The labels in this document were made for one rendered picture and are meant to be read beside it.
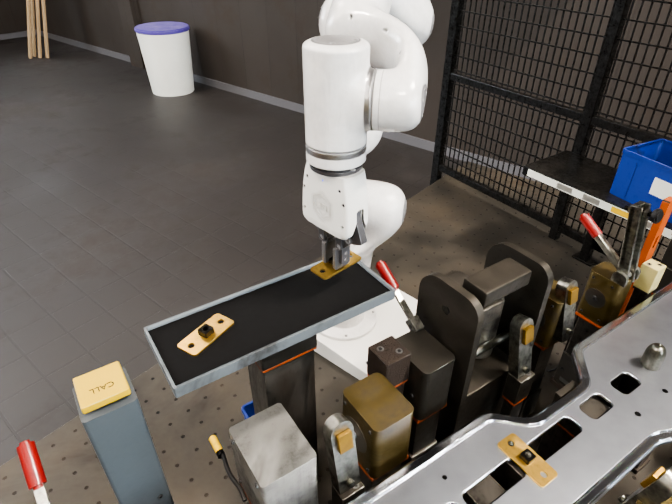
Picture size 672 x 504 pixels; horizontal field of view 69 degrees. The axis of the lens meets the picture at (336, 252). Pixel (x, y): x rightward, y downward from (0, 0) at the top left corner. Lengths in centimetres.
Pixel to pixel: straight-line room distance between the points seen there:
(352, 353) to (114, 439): 69
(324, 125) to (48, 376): 210
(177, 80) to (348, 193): 537
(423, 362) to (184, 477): 59
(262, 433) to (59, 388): 185
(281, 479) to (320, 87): 48
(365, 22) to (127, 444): 67
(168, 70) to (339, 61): 537
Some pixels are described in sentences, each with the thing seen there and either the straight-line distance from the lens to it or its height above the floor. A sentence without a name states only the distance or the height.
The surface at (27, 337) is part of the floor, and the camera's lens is 281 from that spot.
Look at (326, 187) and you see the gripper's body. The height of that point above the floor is 136.
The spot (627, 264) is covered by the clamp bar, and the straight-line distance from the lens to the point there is 114.
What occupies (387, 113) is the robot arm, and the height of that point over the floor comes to 147.
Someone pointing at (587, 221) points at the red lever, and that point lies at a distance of 116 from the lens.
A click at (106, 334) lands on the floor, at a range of 265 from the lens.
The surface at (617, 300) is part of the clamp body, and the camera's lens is 118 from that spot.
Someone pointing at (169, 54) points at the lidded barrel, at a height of 45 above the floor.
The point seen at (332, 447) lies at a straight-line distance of 71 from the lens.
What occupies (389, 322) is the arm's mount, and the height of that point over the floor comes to 74.
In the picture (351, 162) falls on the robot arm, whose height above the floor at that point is 140.
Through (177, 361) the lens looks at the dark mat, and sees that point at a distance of 73.
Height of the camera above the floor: 167
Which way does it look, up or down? 34 degrees down
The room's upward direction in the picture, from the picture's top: straight up
